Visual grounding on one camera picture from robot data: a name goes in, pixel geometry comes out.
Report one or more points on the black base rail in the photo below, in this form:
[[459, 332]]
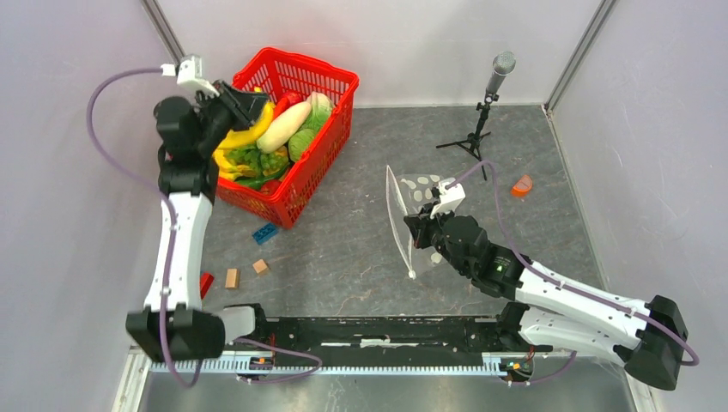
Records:
[[447, 341]]

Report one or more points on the round green cabbage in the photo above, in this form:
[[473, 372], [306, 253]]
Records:
[[299, 142]]

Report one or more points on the blue lego brick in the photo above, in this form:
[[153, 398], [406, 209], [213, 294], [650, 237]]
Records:
[[265, 233]]

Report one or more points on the yellow banana bunch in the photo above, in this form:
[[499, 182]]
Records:
[[230, 170]]

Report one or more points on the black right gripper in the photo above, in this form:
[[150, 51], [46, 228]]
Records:
[[419, 224]]

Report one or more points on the light wooden cube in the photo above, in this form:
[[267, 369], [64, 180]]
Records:
[[261, 267]]

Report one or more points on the napa cabbage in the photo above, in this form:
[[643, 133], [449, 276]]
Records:
[[321, 109]]

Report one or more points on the green leafy lettuce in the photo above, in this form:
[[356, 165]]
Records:
[[248, 156]]

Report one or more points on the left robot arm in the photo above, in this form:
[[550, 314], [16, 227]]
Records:
[[173, 326]]

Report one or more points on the green grapes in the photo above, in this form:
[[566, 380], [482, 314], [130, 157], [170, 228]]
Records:
[[274, 162]]

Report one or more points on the red chili pepper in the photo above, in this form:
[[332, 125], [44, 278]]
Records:
[[288, 99]]

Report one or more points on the red plastic shopping basket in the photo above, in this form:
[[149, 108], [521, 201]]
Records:
[[276, 72]]

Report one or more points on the green bell pepper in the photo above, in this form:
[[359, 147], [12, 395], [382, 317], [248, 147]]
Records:
[[258, 182]]

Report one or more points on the orange small block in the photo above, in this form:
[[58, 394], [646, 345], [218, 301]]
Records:
[[522, 187]]

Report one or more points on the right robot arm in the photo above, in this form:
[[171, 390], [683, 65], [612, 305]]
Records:
[[646, 338]]

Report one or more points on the black microphone tripod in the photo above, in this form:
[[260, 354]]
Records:
[[472, 143]]

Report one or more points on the red tomato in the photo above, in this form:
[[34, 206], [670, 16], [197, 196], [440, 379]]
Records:
[[270, 187]]

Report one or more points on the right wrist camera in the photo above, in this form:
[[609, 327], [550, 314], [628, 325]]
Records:
[[448, 195]]

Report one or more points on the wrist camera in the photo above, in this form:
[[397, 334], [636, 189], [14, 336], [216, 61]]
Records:
[[448, 195], [189, 76]]

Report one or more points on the silver microphone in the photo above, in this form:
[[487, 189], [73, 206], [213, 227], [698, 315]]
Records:
[[503, 64]]

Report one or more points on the tan wooden block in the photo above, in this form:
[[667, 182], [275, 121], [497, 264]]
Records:
[[232, 280]]

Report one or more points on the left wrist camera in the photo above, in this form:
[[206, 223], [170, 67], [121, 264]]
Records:
[[189, 76]]

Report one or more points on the white radish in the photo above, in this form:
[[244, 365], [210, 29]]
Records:
[[283, 127]]

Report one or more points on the aluminium frame rail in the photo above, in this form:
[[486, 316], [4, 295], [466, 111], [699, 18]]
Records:
[[245, 377]]

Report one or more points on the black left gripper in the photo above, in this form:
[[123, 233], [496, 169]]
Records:
[[239, 104]]

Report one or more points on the red lego brick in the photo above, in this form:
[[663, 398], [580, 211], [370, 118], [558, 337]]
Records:
[[205, 282]]

